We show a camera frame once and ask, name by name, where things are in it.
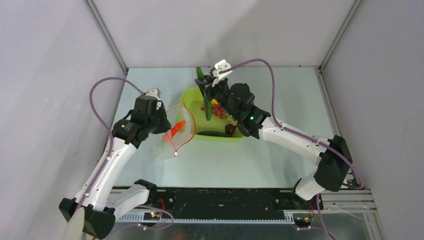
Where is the long green cucumber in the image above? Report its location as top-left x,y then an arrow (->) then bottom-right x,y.
194,66 -> 212,121

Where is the orange carrot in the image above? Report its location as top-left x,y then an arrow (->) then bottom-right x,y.
162,120 -> 186,143

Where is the clear zip bag orange zipper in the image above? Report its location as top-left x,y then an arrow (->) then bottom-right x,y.
148,103 -> 197,160

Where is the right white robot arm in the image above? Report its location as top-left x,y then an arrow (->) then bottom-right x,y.
195,75 -> 353,209

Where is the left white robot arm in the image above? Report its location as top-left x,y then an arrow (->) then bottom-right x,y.
59,89 -> 171,240

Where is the lime green plastic basin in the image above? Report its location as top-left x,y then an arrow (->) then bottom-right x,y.
180,87 -> 245,142

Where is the red grape bunch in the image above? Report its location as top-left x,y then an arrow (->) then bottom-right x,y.
200,103 -> 228,121

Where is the dark red small fruit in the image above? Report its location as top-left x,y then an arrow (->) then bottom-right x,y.
224,124 -> 237,135

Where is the short dark green cucumber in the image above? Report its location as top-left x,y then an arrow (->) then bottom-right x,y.
196,130 -> 232,138

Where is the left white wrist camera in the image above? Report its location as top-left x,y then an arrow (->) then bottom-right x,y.
145,87 -> 163,110

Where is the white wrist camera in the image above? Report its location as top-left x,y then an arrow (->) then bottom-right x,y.
210,59 -> 233,87
145,87 -> 163,110

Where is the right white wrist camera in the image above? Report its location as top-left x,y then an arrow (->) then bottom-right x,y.
210,59 -> 233,87

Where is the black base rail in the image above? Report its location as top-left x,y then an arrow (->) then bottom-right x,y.
126,187 -> 324,220

